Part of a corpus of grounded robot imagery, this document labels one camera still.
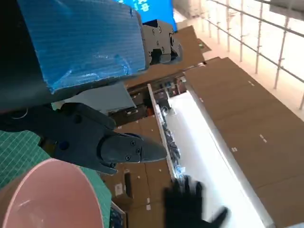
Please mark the left bare black robot hand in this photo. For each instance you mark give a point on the left bare black robot hand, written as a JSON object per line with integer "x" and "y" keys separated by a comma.
{"x": 78, "y": 42}

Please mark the right black gloved robot hand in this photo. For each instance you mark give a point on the right black gloved robot hand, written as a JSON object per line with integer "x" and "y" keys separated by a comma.
{"x": 183, "y": 209}

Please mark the pink bowl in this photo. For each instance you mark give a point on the pink bowl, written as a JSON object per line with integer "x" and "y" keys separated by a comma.
{"x": 52, "y": 197}

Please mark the long white shelf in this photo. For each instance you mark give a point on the long white shelf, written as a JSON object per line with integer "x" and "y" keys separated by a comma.
{"x": 194, "y": 142}

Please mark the blue display screen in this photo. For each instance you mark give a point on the blue display screen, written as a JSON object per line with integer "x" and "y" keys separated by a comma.
{"x": 156, "y": 10}

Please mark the large brown cardboard box stack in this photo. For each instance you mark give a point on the large brown cardboard box stack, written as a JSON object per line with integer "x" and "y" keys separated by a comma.
{"x": 237, "y": 107}

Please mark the green cutting mat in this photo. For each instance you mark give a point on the green cutting mat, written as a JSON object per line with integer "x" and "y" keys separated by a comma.
{"x": 16, "y": 154}

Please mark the white metal railing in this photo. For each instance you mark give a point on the white metal railing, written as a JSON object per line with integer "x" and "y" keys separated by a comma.
{"x": 259, "y": 31}

